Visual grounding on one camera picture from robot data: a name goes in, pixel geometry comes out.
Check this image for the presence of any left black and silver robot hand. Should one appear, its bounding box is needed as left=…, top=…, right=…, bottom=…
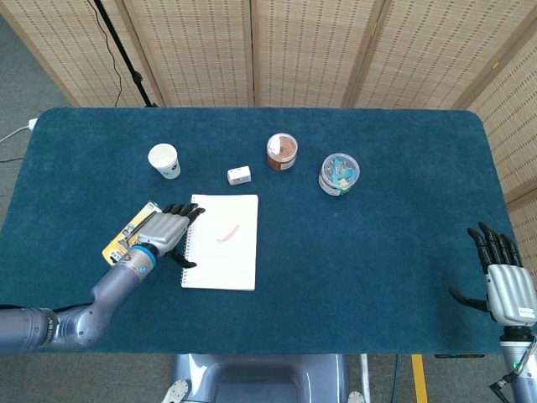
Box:
left=136, top=203, right=206, bottom=270

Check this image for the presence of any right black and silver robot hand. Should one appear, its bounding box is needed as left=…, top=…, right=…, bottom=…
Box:
left=448, top=221, right=537, bottom=327

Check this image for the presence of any small pink paper strip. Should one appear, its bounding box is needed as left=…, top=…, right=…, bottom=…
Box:
left=216, top=224, right=240, bottom=243

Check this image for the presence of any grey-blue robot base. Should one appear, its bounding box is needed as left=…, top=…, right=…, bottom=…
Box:
left=161, top=353, right=365, bottom=403

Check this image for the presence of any white spiral notebook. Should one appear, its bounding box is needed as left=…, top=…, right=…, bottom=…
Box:
left=180, top=193, right=259, bottom=292

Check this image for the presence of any yellow razor blister pack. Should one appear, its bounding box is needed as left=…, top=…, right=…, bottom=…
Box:
left=102, top=200, right=169, bottom=267

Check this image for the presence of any white paper cup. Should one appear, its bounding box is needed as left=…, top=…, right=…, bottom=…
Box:
left=147, top=143, right=182, bottom=181

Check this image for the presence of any small white box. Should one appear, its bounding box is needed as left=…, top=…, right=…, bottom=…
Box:
left=227, top=165, right=253, bottom=186

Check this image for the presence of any jar of orange rubber bands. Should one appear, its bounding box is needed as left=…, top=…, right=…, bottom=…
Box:
left=266, top=133, right=300, bottom=172

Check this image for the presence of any white metal pole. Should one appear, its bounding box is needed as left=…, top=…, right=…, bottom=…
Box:
left=359, top=353, right=373, bottom=403

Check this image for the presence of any blue table cloth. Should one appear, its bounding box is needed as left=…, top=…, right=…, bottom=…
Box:
left=0, top=107, right=525, bottom=357

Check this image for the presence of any black tripod stand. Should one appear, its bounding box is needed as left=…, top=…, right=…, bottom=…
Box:
left=92, top=0, right=159, bottom=108

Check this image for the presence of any clear jar of coloured clips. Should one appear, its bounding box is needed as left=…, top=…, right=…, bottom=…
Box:
left=317, top=153, right=361, bottom=196

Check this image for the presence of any bamboo folding screen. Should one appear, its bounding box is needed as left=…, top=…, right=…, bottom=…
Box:
left=0, top=0, right=537, bottom=261

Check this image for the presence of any thin blue cable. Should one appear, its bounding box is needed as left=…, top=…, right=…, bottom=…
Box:
left=391, top=353, right=400, bottom=403

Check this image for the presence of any thin black cable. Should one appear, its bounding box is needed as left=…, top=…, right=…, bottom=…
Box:
left=86, top=0, right=123, bottom=107

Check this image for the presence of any white power cable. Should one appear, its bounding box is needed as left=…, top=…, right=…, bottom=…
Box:
left=0, top=124, right=30, bottom=144

